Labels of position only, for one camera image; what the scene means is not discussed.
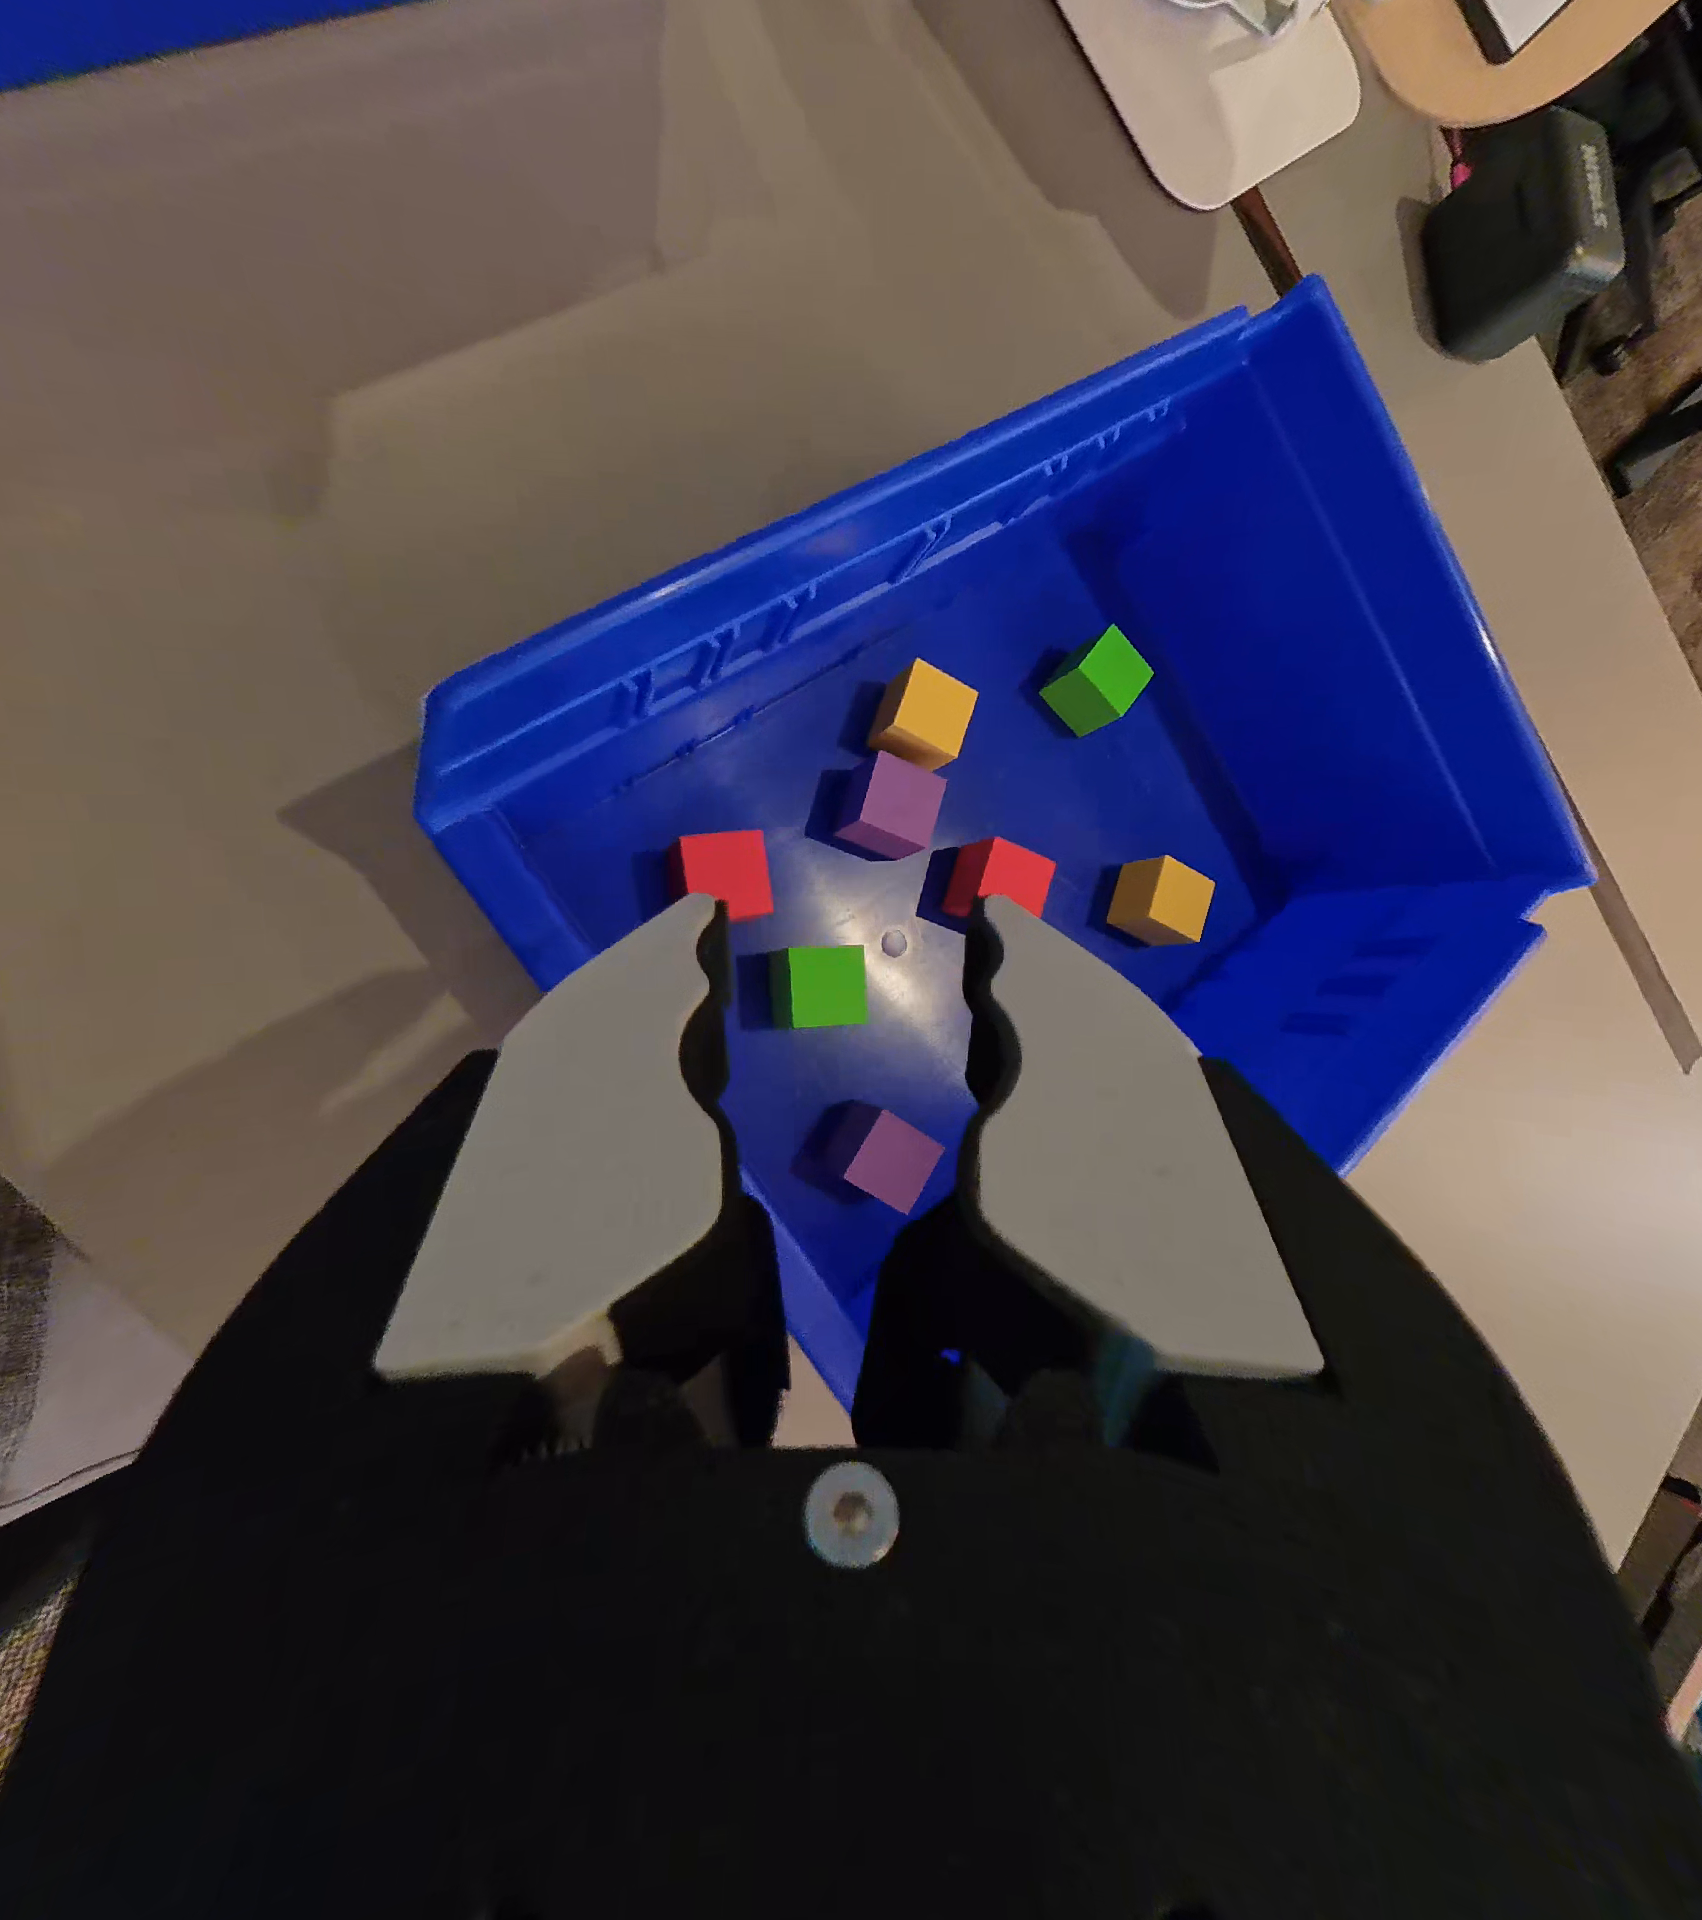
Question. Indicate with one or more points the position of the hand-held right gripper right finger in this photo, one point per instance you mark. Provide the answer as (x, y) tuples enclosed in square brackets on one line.
[(1137, 1201)]

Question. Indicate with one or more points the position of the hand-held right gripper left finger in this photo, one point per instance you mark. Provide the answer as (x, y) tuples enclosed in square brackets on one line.
[(567, 1201)]

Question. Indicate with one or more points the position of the purple cube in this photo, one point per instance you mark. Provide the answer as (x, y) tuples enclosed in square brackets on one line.
[(892, 1159), (892, 807)]

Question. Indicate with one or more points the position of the yellow cube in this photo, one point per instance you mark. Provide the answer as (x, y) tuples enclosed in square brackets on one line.
[(926, 713), (1162, 900)]

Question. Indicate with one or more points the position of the green cube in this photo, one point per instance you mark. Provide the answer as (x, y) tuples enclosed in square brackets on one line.
[(824, 987), (1098, 683)]

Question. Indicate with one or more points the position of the red cube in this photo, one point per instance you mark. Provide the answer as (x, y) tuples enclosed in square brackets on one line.
[(1004, 873), (725, 870)]

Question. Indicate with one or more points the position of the blue plastic bin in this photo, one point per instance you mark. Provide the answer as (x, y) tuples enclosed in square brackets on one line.
[(1317, 674), (117, 45)]

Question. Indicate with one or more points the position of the black box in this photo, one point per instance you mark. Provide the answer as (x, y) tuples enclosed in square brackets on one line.
[(1526, 224)]

